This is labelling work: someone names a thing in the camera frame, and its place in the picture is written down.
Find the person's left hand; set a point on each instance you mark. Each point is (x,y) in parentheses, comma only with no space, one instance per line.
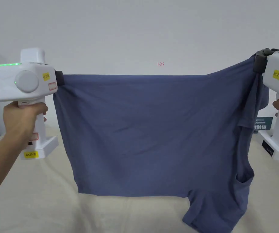
(20,119)

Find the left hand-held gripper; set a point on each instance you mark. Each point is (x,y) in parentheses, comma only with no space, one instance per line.
(13,81)

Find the bed with beige sheet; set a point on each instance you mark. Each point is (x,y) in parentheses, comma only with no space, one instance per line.
(32,199)

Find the dark blue shirt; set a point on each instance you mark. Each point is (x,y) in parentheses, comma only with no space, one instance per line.
(154,133)

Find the dark green printed box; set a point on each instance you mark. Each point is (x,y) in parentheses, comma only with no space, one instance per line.
(265,124)

